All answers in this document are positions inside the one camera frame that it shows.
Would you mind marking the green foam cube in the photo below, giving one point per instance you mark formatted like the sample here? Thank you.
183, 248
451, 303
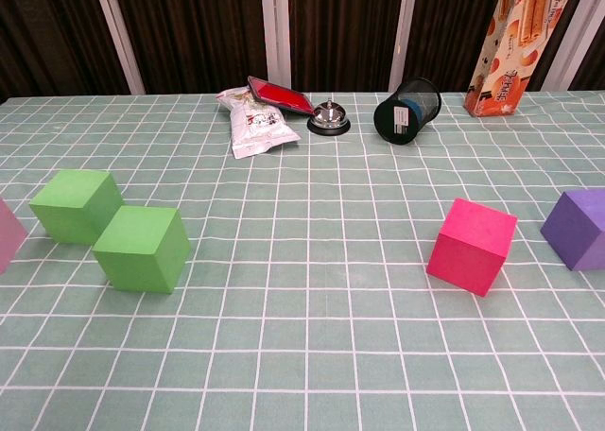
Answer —
142, 251
71, 209

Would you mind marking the magenta foam cube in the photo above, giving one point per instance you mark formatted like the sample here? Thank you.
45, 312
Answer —
472, 246

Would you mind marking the red ink pad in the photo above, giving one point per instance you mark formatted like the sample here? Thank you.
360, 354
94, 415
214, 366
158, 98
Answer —
281, 95

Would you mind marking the green checkered tablecloth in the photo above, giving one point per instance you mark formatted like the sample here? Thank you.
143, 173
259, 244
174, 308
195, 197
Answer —
302, 332

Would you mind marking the light pink foam cube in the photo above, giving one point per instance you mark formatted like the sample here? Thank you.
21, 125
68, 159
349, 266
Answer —
9, 237

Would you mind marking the purple foam cube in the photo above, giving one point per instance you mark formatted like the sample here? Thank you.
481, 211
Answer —
579, 232

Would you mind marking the orange biscuit box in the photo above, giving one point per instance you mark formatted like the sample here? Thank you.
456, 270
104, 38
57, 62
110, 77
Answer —
515, 48

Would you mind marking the dark pleated curtain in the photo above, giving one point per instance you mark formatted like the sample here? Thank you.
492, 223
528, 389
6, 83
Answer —
198, 34

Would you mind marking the white frame post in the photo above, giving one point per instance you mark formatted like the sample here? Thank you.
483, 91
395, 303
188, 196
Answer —
579, 34
404, 34
274, 34
118, 34

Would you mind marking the white snack bag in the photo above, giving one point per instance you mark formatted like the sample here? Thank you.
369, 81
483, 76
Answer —
255, 128

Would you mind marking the blue roll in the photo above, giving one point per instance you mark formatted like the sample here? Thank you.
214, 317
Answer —
415, 109

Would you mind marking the silver call bell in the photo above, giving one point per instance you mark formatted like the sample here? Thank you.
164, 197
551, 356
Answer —
329, 116

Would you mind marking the black mesh pen holder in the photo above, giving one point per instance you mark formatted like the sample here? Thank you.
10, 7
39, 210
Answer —
394, 119

